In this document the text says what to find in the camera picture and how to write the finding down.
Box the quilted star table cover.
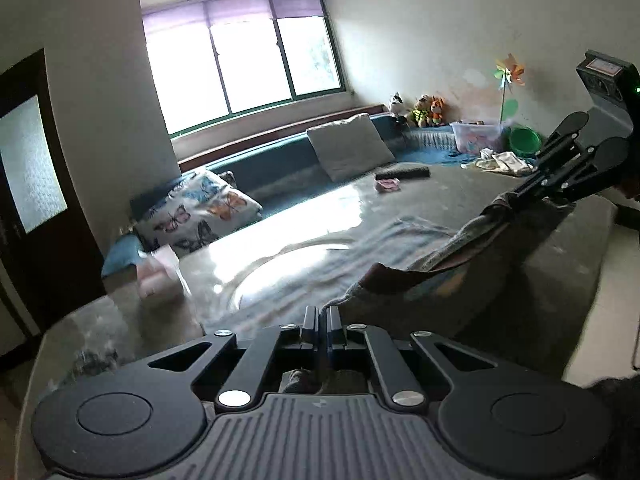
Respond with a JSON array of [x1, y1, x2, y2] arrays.
[[15, 166, 615, 479]]

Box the striped blue beige garment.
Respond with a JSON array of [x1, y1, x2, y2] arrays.
[[240, 192, 576, 396]]

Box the green plastic bucket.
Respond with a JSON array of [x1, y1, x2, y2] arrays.
[[508, 126, 542, 157]]

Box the blue sofa bench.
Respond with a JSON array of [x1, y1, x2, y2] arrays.
[[101, 113, 475, 281]]

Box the orange plush toy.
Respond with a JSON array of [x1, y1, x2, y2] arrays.
[[430, 96, 445, 127]]

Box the butterfly print pillow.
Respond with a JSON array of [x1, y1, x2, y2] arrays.
[[134, 170, 262, 258]]

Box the yellow green plush toy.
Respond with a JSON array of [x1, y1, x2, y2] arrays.
[[406, 94, 432, 128]]

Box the black white plush toy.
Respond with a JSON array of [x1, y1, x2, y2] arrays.
[[388, 92, 410, 124]]

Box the grey plain cushion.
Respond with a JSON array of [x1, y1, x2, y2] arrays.
[[306, 114, 395, 182]]

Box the colourful paper pinwheel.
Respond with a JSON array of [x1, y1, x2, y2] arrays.
[[494, 53, 525, 124]]

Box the white tissue box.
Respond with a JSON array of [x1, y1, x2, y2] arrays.
[[136, 245, 190, 308]]

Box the blue patterned gloves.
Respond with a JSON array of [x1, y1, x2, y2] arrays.
[[70, 349, 118, 378]]

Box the window with green frame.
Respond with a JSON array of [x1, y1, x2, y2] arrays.
[[142, 0, 345, 138]]

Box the white crumpled cloth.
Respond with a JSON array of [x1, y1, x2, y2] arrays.
[[473, 148, 535, 177]]

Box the black remote control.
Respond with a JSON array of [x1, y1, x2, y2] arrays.
[[374, 162, 431, 181]]

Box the dark wooden door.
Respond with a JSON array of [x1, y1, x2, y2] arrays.
[[1, 50, 105, 330]]

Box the clear plastic storage box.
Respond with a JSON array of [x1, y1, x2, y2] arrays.
[[450, 122, 506, 155]]

